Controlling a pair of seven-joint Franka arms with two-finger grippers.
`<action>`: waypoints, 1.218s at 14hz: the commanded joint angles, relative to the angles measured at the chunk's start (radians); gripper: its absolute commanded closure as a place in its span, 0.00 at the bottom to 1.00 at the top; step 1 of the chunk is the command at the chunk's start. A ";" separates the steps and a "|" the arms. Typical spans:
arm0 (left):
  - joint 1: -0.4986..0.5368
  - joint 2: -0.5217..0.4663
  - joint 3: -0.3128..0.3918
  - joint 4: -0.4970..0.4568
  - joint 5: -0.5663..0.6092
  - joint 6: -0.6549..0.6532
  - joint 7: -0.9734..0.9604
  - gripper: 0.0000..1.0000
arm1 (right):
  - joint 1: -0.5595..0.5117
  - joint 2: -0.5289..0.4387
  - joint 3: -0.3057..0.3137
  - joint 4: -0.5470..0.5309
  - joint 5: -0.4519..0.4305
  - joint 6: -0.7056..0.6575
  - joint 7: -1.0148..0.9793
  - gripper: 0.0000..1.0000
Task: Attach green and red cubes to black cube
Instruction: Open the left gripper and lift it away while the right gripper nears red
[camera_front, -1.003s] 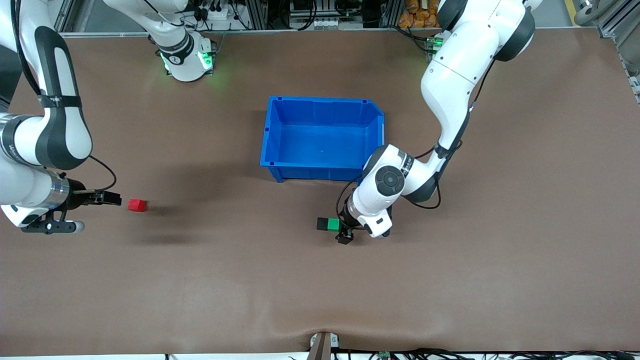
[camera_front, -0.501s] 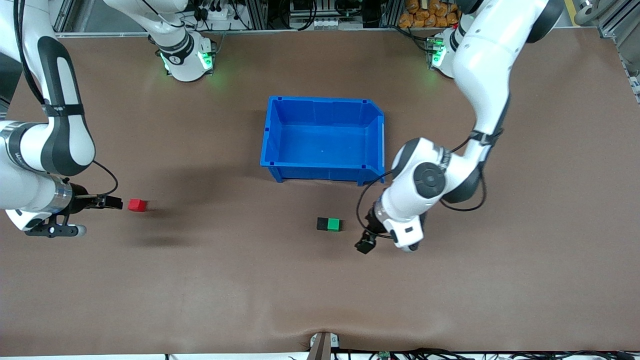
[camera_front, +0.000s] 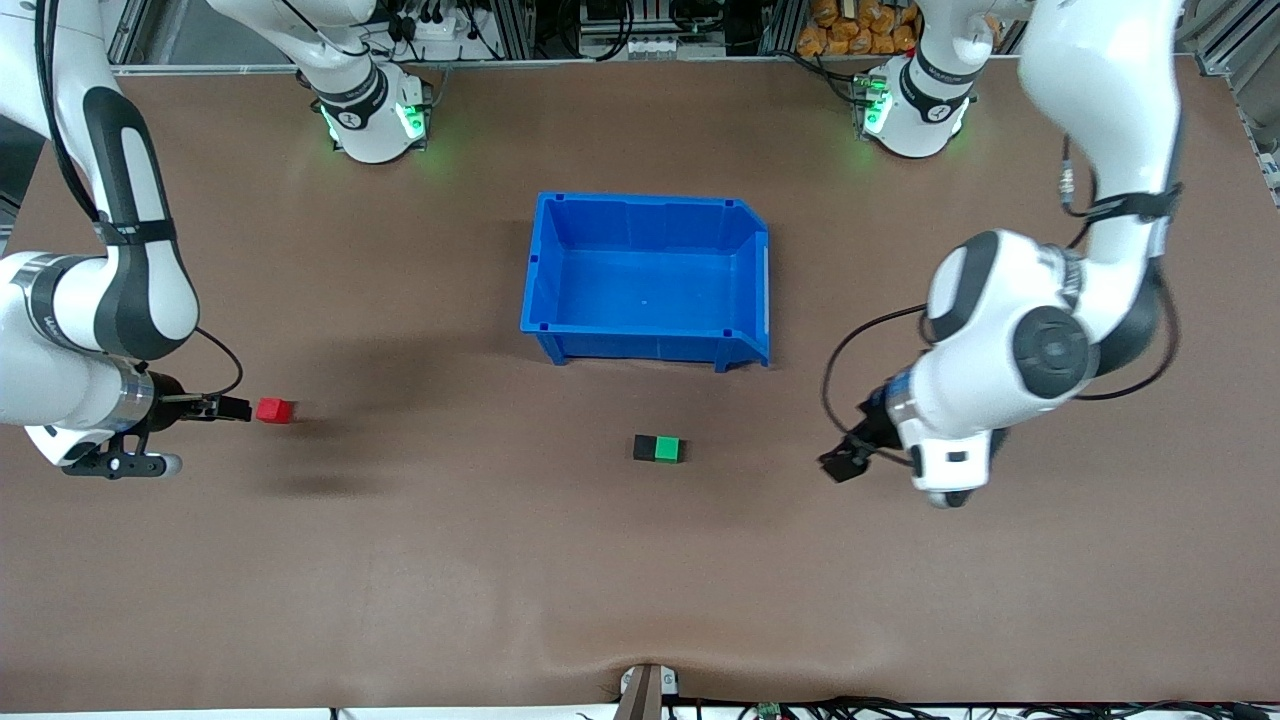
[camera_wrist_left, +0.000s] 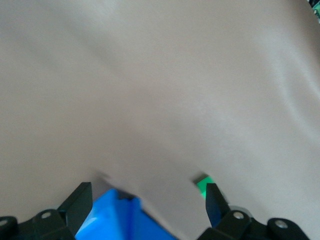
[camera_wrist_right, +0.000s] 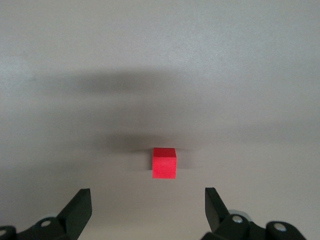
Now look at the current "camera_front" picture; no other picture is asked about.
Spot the white terminal block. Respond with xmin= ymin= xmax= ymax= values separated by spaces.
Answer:
xmin=625 ymin=36 xmax=723 ymax=58

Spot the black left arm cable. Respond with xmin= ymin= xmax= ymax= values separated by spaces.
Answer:
xmin=822 ymin=130 xmax=1183 ymax=466

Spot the orange lumpy bundle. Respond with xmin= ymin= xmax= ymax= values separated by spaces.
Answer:
xmin=796 ymin=0 xmax=921 ymax=57

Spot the brown post with grey bracket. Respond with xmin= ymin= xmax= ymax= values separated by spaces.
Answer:
xmin=618 ymin=662 xmax=681 ymax=720

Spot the blue plastic storage bin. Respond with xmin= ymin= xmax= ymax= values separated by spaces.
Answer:
xmin=519 ymin=192 xmax=773 ymax=374

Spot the aluminium frame profile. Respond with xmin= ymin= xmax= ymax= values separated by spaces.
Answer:
xmin=480 ymin=0 xmax=541 ymax=59
xmin=757 ymin=0 xmax=806 ymax=56
xmin=106 ymin=0 xmax=151 ymax=69
xmin=1195 ymin=0 xmax=1280 ymax=211

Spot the white power strip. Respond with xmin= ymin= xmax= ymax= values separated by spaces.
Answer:
xmin=385 ymin=5 xmax=471 ymax=49

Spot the silver table edge rail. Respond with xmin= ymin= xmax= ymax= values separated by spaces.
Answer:
xmin=110 ymin=55 xmax=1031 ymax=76

